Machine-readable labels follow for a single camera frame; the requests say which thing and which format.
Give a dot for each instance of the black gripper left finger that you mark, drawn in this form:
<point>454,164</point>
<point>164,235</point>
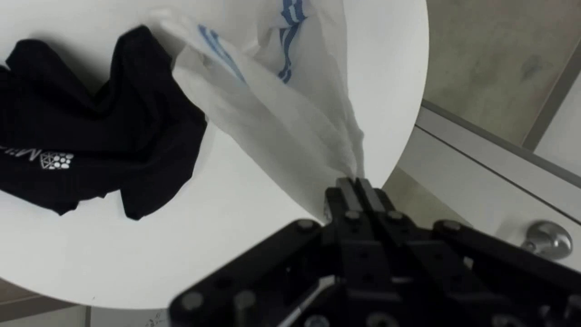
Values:
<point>291,273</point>

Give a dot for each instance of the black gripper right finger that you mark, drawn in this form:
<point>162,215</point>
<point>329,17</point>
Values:
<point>472,279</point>

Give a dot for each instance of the white towel with blue stripes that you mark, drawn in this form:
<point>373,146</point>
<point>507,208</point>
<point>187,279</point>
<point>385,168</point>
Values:
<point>291,121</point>

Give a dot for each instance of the black t-shirt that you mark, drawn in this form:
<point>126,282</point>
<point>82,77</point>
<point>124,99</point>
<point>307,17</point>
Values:
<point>102,139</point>

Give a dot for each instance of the round silver metal knob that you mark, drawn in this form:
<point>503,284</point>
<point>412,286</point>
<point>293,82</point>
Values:
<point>547,239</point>

